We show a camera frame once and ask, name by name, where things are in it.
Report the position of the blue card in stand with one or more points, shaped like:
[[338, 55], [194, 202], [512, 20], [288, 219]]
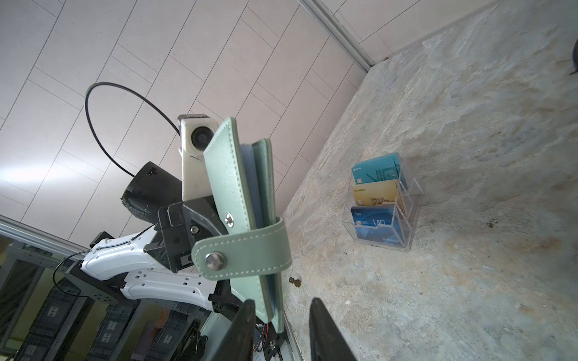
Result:
[[378, 224]]

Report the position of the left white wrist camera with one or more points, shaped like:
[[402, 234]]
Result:
[[196, 131]]

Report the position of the gold card in stand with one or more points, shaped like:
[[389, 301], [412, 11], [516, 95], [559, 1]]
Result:
[[377, 193]]

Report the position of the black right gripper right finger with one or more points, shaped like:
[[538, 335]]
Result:
[[326, 341]]

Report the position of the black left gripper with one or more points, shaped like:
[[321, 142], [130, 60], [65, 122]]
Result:
[[180, 226]]

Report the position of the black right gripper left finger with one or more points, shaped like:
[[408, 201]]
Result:
[[238, 342]]

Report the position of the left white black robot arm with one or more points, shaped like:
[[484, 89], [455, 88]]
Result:
[[157, 263]]

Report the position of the teal card in stand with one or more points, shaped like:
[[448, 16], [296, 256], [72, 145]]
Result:
[[383, 168]]

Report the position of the small dark nut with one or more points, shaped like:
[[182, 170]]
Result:
[[295, 282]]

